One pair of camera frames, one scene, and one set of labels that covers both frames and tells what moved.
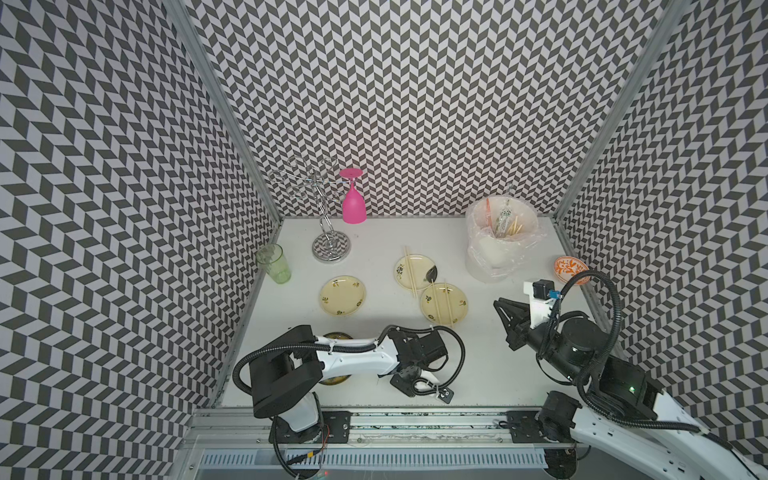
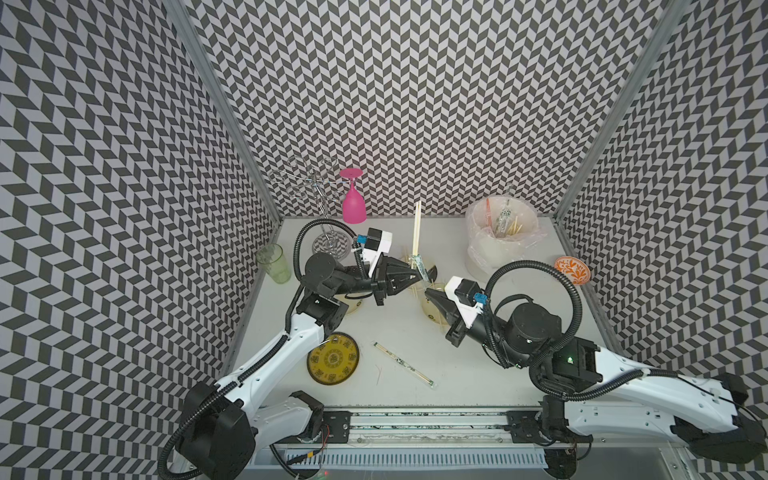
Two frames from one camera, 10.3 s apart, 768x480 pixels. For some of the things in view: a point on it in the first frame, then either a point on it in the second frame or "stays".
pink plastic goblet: x=354 y=210 stays
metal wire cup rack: x=308 y=180 stays
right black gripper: x=519 y=323 to x=457 y=324
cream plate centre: x=458 y=302 stays
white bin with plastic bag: x=503 y=235 stays
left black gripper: x=406 y=388 to x=384 y=277
